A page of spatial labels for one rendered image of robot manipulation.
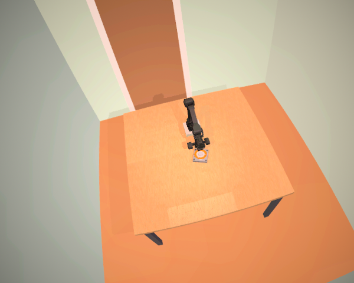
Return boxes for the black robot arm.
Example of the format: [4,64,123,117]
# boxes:
[183,97,206,151]

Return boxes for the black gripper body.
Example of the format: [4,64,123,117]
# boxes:
[187,137,211,150]

